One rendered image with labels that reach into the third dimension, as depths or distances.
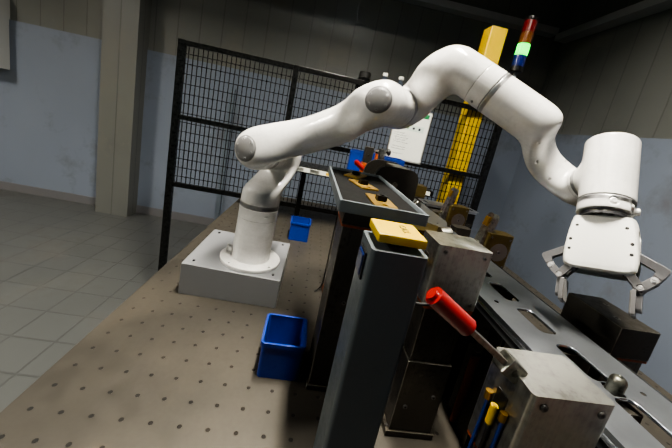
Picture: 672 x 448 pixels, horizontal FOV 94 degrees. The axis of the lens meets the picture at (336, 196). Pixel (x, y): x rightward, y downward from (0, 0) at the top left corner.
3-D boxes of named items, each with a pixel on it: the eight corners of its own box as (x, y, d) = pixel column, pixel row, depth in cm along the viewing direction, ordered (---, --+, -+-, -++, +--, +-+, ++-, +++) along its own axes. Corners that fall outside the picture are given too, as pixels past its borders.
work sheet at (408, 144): (420, 164, 191) (433, 113, 185) (384, 157, 189) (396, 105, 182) (419, 164, 193) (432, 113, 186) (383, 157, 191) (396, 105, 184)
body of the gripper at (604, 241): (645, 223, 56) (641, 285, 53) (574, 219, 63) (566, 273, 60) (642, 206, 51) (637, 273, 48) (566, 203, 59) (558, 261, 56)
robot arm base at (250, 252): (214, 269, 91) (223, 210, 87) (224, 243, 109) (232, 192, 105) (279, 277, 96) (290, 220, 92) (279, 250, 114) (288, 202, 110)
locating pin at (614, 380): (622, 407, 42) (635, 382, 41) (609, 406, 42) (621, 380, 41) (609, 395, 44) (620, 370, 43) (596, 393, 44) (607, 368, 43)
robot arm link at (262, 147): (269, 173, 102) (232, 175, 87) (260, 136, 102) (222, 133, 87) (422, 126, 79) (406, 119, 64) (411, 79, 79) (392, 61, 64)
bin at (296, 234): (307, 242, 152) (311, 225, 150) (287, 239, 151) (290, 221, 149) (308, 234, 163) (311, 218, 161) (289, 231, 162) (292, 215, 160)
